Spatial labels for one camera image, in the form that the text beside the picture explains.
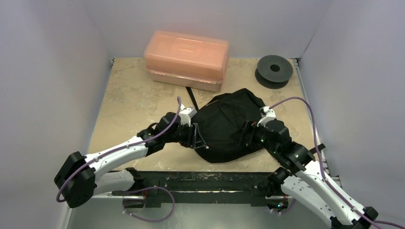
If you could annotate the black fabric student bag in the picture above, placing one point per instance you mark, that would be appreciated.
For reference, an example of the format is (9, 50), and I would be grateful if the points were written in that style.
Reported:
(224, 114)

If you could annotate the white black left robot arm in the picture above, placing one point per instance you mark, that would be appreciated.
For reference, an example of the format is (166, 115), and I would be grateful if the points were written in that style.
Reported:
(84, 176)

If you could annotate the aluminium table edge rail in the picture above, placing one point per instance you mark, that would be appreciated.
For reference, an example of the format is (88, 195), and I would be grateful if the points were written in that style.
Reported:
(304, 94)

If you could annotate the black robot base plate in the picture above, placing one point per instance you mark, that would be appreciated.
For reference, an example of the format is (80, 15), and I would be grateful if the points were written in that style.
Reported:
(257, 189)

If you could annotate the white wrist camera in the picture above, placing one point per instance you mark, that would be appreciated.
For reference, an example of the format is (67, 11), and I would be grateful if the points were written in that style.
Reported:
(267, 115)
(186, 114)

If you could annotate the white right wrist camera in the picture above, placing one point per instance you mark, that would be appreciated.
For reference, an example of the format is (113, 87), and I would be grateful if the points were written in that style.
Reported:
(267, 115)

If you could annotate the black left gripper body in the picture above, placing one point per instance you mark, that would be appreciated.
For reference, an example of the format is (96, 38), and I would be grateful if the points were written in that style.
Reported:
(184, 135)

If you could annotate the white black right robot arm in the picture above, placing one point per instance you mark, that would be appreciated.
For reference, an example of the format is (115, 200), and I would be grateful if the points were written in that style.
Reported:
(301, 176)

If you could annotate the translucent orange plastic storage box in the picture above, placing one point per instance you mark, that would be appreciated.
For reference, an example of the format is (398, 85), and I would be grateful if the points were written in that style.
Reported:
(187, 60)

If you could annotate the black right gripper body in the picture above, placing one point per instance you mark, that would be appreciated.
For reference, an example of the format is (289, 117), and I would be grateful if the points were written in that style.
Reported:
(248, 133)

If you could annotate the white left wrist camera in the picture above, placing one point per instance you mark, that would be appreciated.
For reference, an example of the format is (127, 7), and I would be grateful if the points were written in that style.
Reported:
(186, 114)

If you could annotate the dark grey filament spool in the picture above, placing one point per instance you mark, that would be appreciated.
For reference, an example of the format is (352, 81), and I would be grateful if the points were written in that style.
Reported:
(273, 71)

